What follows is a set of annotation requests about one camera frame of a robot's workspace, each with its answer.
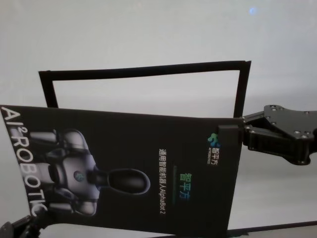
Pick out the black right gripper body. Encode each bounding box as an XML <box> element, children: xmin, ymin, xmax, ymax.
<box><xmin>263</xmin><ymin>104</ymin><xmax>317</xmax><ymax>159</ymax></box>

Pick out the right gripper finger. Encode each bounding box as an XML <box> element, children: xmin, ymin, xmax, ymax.
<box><xmin>241</xmin><ymin>111</ymin><xmax>267</xmax><ymax>126</ymax></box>
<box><xmin>217</xmin><ymin>125</ymin><xmax>311</xmax><ymax>165</ymax></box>

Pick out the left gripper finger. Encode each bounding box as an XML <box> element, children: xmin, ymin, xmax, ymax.
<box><xmin>11</xmin><ymin>214</ymin><xmax>33</xmax><ymax>233</ymax></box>
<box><xmin>24</xmin><ymin>215</ymin><xmax>50</xmax><ymax>238</ymax></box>

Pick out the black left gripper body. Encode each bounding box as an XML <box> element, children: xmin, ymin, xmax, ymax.
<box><xmin>0</xmin><ymin>215</ymin><xmax>15</xmax><ymax>238</ymax></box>

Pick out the black robot poster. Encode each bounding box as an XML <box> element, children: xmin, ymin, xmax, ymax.
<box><xmin>0</xmin><ymin>104</ymin><xmax>243</xmax><ymax>238</ymax></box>

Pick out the short black tape strip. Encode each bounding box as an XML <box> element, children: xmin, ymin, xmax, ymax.
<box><xmin>38</xmin><ymin>70</ymin><xmax>60</xmax><ymax>109</ymax></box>
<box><xmin>232</xmin><ymin>60</ymin><xmax>252</xmax><ymax>119</ymax></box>

